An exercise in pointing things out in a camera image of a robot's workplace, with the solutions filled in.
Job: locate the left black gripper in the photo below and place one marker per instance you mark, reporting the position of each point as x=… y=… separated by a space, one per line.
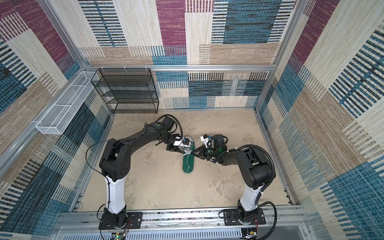
x=173 y=148

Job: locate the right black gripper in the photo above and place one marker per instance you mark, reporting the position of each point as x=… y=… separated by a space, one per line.
x=202 y=152

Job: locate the white shoelace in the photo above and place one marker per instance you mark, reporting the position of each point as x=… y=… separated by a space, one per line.
x=188 y=162

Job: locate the green canvas sneaker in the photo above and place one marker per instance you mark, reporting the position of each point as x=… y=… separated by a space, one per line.
x=190 y=148

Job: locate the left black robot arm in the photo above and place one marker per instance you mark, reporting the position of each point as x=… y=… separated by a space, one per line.
x=116 y=163

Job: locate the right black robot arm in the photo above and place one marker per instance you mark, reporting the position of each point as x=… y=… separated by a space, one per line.
x=257 y=169

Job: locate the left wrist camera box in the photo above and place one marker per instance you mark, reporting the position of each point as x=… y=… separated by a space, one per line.
x=171 y=119

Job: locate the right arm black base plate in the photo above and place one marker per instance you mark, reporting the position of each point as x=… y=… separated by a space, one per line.
x=237 y=217

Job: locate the black wire mesh shelf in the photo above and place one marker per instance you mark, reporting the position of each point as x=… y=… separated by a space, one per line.
x=127 y=91

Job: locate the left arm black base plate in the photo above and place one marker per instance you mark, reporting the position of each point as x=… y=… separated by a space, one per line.
x=128 y=220

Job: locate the aluminium mounting rail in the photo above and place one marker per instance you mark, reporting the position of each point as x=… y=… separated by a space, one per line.
x=283 y=222

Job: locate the white wire mesh basket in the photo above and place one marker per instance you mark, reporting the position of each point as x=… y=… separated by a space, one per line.
x=60 y=115

